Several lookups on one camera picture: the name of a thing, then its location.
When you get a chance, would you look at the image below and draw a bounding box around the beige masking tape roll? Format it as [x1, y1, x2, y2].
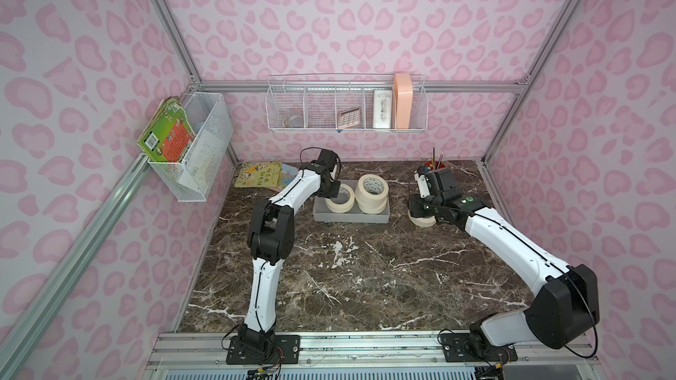
[325, 183, 356, 214]
[357, 200, 387, 215]
[356, 174, 389, 200]
[356, 194, 387, 204]
[408, 214, 437, 228]

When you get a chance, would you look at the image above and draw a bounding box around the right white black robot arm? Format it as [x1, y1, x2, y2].
[408, 165, 600, 361]

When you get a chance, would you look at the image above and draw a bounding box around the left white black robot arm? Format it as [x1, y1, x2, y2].
[238, 149, 342, 354]

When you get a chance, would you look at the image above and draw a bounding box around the grey storage tray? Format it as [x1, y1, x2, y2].
[313, 198, 391, 224]

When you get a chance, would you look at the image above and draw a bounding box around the clear tape roll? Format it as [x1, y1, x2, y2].
[283, 109, 305, 129]

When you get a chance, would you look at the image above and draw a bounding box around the white patterned box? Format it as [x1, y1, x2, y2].
[373, 90, 394, 129]

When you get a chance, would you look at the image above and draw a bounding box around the red pen cup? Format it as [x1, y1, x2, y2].
[424, 160, 446, 171]

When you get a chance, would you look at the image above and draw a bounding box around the small pink calculator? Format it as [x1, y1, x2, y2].
[337, 107, 363, 129]

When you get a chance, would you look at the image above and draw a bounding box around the colourful children's book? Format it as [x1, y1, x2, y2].
[234, 161, 299, 192]

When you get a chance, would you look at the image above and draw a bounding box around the pink rectangular case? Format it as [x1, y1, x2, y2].
[393, 72, 413, 130]

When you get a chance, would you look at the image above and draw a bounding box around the white paper sheet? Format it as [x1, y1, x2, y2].
[178, 129, 224, 195]

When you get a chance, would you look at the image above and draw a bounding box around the green red book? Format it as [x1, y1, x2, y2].
[137, 97, 196, 163]

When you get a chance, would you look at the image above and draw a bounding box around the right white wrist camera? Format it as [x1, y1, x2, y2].
[414, 165, 430, 199]

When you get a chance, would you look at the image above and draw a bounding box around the white wire wall shelf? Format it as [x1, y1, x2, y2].
[265, 73, 429, 134]

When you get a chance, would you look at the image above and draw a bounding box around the white mesh wall basket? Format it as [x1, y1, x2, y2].
[137, 91, 233, 202]

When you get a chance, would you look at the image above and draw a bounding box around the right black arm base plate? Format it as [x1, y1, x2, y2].
[437, 330, 519, 365]

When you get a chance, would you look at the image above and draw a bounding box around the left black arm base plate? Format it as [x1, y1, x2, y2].
[225, 334, 301, 365]

